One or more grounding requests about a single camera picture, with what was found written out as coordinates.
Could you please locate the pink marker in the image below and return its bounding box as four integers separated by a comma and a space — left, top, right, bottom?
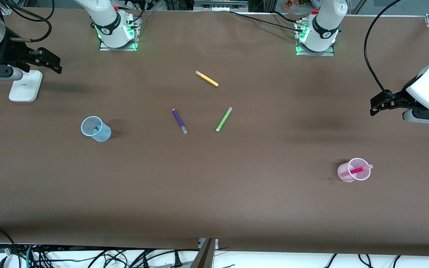
340, 165, 374, 178

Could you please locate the white flat box device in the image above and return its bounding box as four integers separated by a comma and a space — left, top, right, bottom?
9, 70, 43, 103

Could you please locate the translucent pink cup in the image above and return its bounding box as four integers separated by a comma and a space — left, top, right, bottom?
337, 157, 371, 183

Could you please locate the translucent blue cup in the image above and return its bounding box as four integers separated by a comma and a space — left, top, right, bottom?
80, 116, 111, 143

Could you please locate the purple marker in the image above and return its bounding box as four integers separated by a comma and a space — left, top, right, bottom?
172, 108, 188, 135

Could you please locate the yellow marker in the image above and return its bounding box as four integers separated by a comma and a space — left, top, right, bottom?
195, 70, 219, 87

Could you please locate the green marker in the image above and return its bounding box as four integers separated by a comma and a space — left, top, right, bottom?
216, 107, 233, 132

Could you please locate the brown table cover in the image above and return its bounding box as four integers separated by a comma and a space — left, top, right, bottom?
0, 7, 429, 257

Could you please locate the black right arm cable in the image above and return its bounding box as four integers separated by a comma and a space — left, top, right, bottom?
0, 0, 55, 43

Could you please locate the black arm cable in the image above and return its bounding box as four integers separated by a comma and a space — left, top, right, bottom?
364, 0, 402, 100
0, 0, 55, 43

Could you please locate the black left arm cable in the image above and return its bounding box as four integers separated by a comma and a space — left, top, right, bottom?
364, 0, 402, 100

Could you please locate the black cable on table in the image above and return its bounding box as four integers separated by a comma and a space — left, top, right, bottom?
229, 10, 301, 33

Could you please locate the aluminium frame rail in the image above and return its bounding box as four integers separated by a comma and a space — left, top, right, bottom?
193, 0, 249, 12

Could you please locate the grey metal table bracket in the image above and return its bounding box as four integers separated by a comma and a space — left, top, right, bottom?
190, 238, 219, 268

